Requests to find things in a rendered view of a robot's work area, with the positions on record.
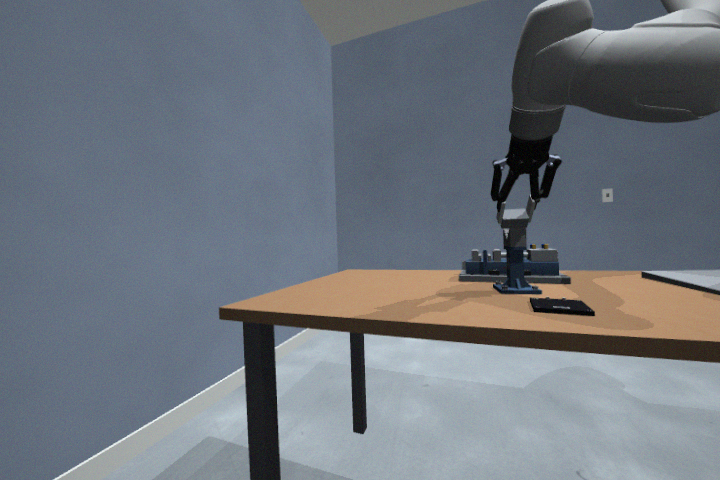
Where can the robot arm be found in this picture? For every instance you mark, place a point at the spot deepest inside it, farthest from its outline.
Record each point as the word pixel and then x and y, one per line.
pixel 665 70

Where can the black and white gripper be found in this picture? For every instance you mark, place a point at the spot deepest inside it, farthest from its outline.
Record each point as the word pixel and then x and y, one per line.
pixel 530 156

